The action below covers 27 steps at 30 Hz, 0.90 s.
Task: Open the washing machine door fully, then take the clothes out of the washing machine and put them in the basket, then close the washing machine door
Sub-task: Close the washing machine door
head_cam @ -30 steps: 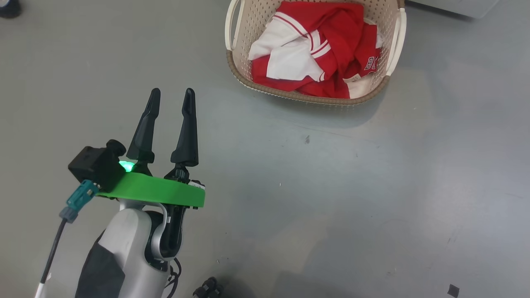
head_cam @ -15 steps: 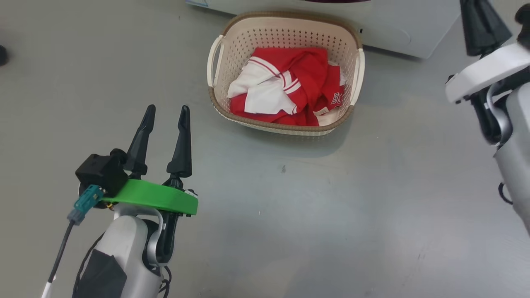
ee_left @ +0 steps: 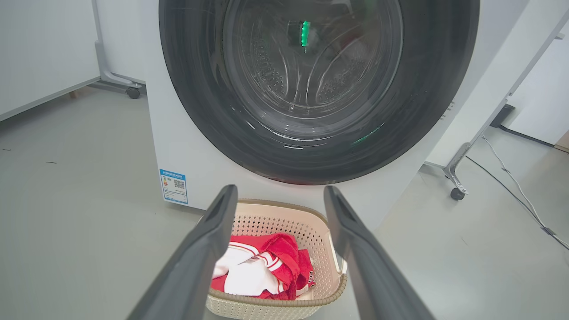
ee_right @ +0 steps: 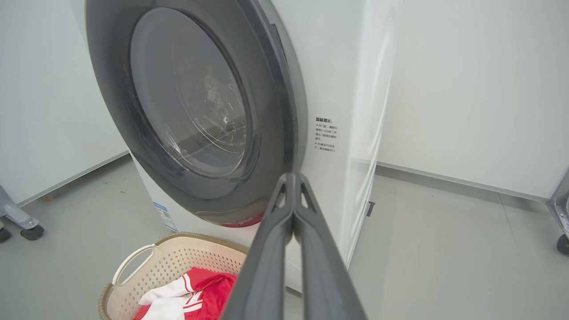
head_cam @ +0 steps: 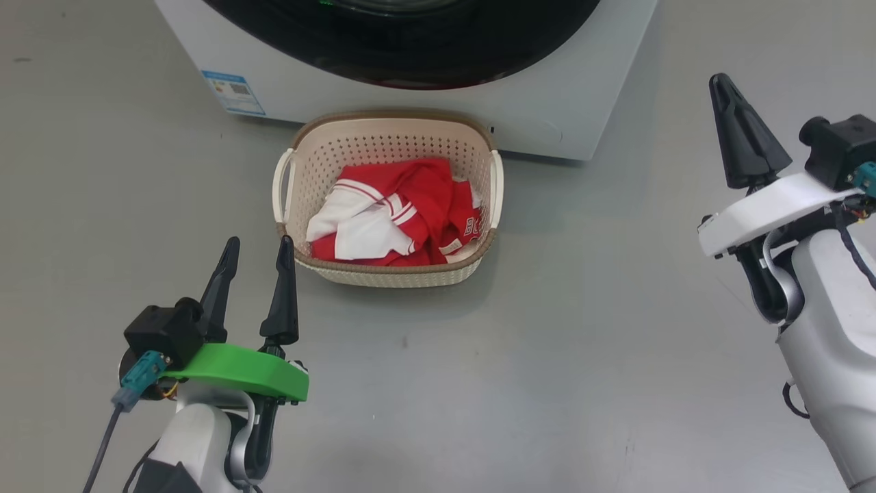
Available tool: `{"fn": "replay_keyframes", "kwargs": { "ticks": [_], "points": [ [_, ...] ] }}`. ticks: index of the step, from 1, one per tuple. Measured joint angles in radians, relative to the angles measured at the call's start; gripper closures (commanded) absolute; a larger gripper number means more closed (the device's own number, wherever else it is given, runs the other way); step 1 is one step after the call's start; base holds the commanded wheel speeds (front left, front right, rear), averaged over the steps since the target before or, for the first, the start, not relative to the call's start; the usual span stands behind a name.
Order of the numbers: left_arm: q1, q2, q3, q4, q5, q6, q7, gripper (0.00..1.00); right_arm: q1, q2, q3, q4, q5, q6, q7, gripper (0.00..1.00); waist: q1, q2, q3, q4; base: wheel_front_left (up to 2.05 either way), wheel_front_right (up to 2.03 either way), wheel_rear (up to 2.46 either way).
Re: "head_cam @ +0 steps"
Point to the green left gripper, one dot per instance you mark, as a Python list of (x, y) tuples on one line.
[(246, 370)]

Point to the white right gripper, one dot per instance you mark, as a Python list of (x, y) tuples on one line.
[(766, 212)]

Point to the red and white garment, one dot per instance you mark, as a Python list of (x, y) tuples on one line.
[(424, 192)]

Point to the black glass washing machine door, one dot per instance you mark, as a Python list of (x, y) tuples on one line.
[(410, 55)]

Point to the white washing machine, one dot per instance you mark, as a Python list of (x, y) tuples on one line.
[(561, 116)]

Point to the cream plastic laundry basket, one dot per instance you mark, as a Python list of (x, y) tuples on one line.
[(383, 137)]

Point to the blue energy label sticker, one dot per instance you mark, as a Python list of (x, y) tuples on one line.
[(233, 92)]

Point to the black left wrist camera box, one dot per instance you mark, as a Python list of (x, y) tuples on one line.
[(164, 329)]

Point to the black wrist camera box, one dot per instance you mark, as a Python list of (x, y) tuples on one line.
[(164, 329), (842, 150)]

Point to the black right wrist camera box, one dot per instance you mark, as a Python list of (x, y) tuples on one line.
[(842, 150)]

